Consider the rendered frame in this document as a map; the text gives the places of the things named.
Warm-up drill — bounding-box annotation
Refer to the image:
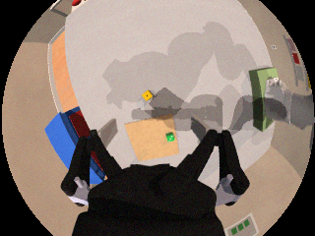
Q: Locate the yellow die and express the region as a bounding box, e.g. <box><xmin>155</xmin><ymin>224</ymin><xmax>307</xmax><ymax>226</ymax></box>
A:
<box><xmin>142</xmin><ymin>90</ymin><xmax>153</xmax><ymax>101</ymax></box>

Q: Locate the tan square mat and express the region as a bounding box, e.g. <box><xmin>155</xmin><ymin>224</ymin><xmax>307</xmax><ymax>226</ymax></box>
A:
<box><xmin>124</xmin><ymin>113</ymin><xmax>179</xmax><ymax>161</ymax></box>

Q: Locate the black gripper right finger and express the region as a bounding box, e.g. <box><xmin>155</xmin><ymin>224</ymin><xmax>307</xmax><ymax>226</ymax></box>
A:
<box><xmin>159</xmin><ymin>115</ymin><xmax>250</xmax><ymax>207</ymax></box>

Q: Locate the green die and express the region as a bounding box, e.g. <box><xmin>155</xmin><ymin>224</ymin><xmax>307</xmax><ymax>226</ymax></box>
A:
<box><xmin>166</xmin><ymin>132</ymin><xmax>174</xmax><ymax>142</ymax></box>

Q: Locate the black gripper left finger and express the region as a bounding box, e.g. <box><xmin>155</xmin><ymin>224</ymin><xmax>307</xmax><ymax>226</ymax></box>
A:
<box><xmin>61</xmin><ymin>118</ymin><xmax>137</xmax><ymax>207</ymax></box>

